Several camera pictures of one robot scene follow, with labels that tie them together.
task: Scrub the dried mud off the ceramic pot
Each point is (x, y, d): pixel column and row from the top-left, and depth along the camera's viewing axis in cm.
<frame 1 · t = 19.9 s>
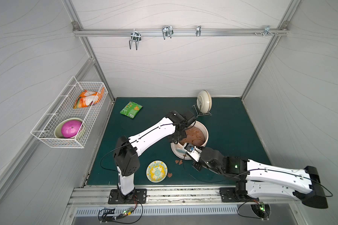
left hand: (180, 140, 79), fingers closed
right hand: (188, 150, 71), fingers closed
white ceramic pot with mud: (197, 134, 88), point 11 cm above the table
yellow patterned small plate: (157, 171, 83), on the table
green snack packet: (131, 109, 112), point 3 cm above the table
cream plate on stand: (204, 101, 100), point 16 cm above the table
mud flake near plate: (169, 175, 82), on the table

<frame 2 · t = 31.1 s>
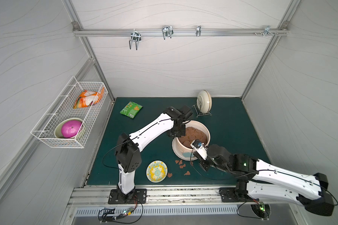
left hand: (180, 136, 80), fingers closed
right hand: (195, 151, 71), fingers closed
the named things where they were.

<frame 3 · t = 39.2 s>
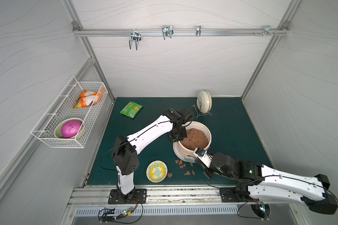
left hand: (182, 141, 78), fingers closed
right hand: (196, 158, 70), fingers closed
the named things where they were.

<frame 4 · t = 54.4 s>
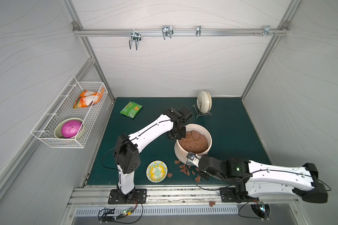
left hand: (181, 139, 79), fingers closed
right hand: (195, 161, 71), fingers closed
the named things where they were.

